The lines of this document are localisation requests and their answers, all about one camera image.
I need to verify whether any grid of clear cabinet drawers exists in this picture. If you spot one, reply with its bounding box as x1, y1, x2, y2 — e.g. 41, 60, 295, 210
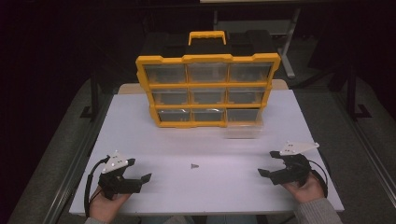
144, 62, 275, 123

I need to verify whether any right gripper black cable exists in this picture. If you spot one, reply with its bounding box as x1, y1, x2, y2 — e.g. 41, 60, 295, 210
307, 159, 330, 199

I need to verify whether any aluminium rail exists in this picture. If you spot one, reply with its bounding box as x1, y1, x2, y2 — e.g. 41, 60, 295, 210
332, 92, 396, 201
46, 92, 117, 224

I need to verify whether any transparent plastic storage drawer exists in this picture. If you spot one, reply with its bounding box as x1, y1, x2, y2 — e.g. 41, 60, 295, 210
224, 108, 264, 140

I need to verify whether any person's left hand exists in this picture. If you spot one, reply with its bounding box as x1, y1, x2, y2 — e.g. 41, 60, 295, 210
90, 186, 132, 224

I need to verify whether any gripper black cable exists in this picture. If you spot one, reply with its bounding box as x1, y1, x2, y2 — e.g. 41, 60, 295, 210
83, 155, 112, 217
307, 159, 330, 199

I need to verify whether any person's right hand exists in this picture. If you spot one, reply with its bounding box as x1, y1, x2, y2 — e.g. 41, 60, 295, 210
281, 174, 326, 204

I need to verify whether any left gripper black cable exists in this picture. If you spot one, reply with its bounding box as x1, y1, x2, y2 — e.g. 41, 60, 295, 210
83, 155, 112, 217

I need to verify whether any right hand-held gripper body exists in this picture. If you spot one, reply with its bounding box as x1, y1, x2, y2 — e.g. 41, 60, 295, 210
269, 141, 320, 187

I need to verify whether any black metal stand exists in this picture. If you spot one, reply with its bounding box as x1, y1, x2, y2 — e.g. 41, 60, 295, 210
346, 63, 374, 121
79, 69, 102, 121

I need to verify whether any white metal table frame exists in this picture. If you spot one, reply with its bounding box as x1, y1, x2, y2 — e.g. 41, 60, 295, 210
213, 8, 302, 79

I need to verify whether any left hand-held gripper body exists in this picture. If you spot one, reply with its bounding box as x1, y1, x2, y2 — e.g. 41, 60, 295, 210
98, 150, 144, 200

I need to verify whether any yellow black organizer cabinet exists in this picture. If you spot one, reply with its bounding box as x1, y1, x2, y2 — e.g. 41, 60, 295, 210
135, 30, 282, 129

